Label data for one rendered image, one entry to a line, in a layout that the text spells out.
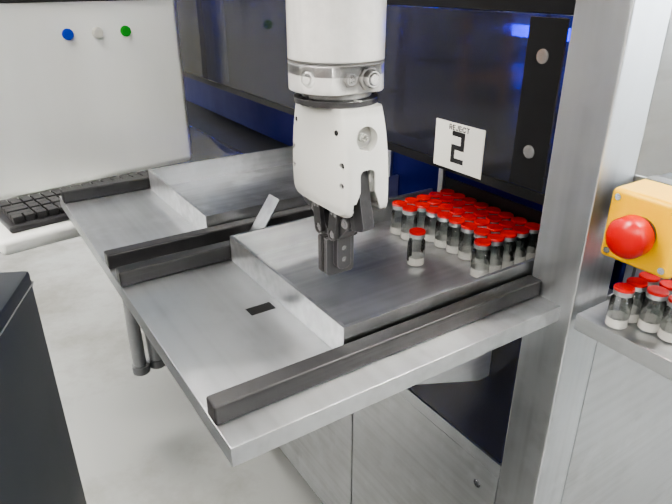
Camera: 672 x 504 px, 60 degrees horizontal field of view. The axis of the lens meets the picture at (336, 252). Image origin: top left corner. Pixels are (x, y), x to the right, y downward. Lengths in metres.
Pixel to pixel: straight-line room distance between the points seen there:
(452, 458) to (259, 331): 0.45
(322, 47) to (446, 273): 0.35
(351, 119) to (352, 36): 0.06
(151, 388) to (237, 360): 1.48
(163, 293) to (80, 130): 0.73
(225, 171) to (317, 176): 0.58
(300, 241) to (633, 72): 0.44
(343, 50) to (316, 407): 0.30
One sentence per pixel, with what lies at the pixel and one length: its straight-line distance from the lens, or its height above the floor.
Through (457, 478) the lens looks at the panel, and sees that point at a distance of 0.98.
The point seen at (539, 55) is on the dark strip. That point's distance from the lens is 0.67.
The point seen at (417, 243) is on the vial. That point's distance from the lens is 0.73.
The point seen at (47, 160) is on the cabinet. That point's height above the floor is 0.87.
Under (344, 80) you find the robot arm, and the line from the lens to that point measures 0.50.
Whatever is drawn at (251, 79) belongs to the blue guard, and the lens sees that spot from 1.24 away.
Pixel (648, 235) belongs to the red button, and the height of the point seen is 1.00.
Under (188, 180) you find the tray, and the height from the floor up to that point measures 0.88.
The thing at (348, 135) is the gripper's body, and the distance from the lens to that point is 0.50.
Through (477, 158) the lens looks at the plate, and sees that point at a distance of 0.74.
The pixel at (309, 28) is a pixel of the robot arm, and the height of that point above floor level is 1.18.
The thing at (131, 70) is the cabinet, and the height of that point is 1.03.
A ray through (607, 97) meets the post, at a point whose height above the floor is 1.11.
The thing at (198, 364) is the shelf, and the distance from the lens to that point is 0.58.
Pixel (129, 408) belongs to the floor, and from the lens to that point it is 1.99.
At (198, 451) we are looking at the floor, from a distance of 1.79.
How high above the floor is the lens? 1.21
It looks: 25 degrees down
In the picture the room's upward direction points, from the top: straight up
